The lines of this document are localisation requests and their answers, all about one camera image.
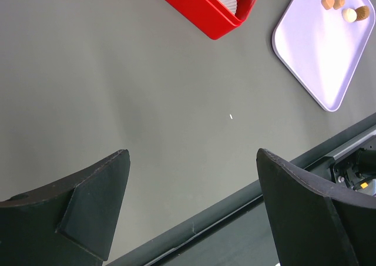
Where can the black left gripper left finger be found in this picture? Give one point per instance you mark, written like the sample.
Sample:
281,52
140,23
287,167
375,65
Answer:
70,221

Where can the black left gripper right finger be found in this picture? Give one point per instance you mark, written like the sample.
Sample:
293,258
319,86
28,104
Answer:
313,220

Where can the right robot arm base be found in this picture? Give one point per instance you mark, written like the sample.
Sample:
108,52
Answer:
355,169

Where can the cream white round chocolate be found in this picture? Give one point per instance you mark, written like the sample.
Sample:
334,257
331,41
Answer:
349,15

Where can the caramel ridged chocolate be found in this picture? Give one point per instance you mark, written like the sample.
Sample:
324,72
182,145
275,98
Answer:
362,12

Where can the small tan chocolate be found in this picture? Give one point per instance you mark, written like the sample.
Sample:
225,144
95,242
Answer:
338,4

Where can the tan hexagonal chocolate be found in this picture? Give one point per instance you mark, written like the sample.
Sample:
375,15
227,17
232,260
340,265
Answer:
327,4

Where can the red chocolate box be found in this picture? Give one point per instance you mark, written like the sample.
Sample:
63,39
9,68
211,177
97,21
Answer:
212,17

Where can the lavender tray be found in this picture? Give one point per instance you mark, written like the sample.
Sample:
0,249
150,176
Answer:
321,49

